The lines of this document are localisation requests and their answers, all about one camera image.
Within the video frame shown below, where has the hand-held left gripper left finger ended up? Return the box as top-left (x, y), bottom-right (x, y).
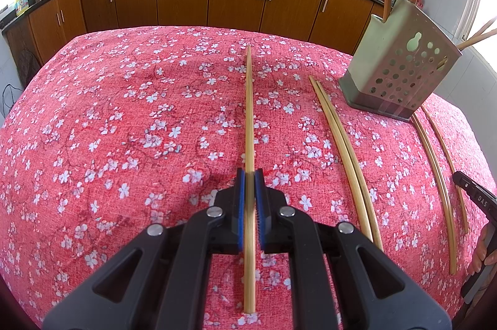
top-left (42, 169), bottom-right (249, 330)

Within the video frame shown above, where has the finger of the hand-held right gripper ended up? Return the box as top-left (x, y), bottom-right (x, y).
top-left (452, 171), bottom-right (477, 195)

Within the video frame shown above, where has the person's right hand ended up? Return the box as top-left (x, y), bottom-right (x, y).
top-left (467, 225), bottom-right (494, 276)

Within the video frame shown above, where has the red floral tablecloth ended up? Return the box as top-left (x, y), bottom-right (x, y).
top-left (0, 25), bottom-right (497, 328)

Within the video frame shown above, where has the dark mesh sack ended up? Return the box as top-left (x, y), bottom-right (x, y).
top-left (16, 47), bottom-right (43, 82)

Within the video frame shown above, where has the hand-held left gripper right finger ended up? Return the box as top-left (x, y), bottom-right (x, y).
top-left (254, 169), bottom-right (453, 330)

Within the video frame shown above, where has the black floor cable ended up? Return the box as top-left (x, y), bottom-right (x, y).
top-left (2, 83), bottom-right (24, 117)

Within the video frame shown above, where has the green perforated utensil holder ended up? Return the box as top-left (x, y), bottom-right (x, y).
top-left (339, 0), bottom-right (463, 121)

